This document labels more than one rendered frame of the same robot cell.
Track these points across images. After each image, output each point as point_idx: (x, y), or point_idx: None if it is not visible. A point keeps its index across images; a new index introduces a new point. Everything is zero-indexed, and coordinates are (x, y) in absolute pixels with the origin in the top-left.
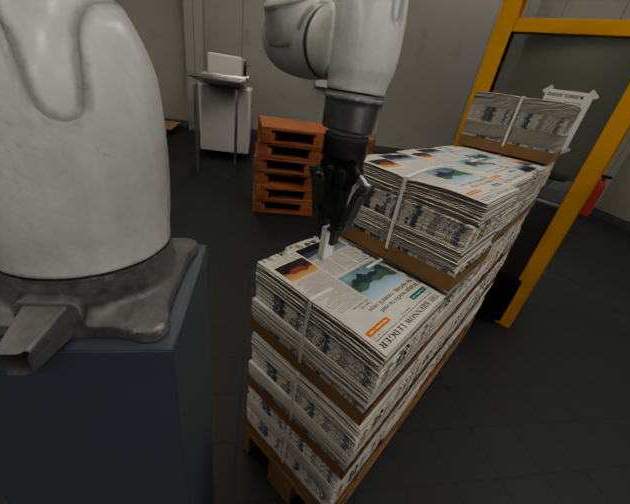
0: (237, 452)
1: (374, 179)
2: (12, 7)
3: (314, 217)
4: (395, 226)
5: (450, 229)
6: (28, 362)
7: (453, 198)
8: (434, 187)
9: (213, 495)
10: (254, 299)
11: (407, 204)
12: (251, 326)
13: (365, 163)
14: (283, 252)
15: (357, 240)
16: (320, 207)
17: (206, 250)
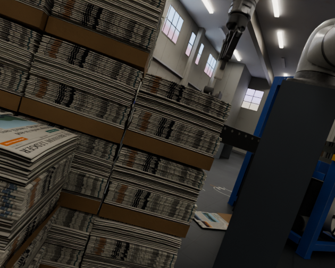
0: None
1: (161, 16)
2: None
3: (230, 58)
4: (152, 51)
5: (154, 48)
6: None
7: (158, 31)
8: (160, 24)
9: (215, 259)
10: (220, 137)
11: (156, 35)
12: (209, 168)
13: (165, 1)
14: (208, 94)
15: (145, 69)
16: (227, 52)
17: (282, 81)
